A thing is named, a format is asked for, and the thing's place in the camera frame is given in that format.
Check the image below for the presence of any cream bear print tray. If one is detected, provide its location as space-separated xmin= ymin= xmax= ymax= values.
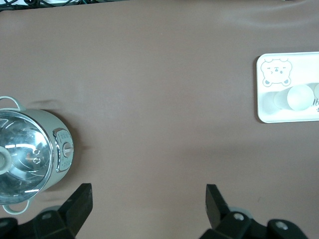
xmin=256 ymin=51 xmax=319 ymax=124

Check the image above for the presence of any glass pot lid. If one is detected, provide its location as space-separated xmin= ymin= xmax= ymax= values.
xmin=0 ymin=109 xmax=54 ymax=205

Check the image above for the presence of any black cable tangle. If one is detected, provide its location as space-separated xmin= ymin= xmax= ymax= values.
xmin=0 ymin=0 xmax=84 ymax=11

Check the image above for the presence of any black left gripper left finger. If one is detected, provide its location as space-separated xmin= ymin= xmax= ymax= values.
xmin=0 ymin=183 xmax=94 ymax=239

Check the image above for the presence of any grey-green electric pot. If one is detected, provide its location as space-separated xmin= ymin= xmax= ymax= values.
xmin=0 ymin=96 xmax=75 ymax=215

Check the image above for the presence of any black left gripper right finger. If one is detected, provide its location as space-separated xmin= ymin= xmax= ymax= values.
xmin=201 ymin=184 xmax=309 ymax=239

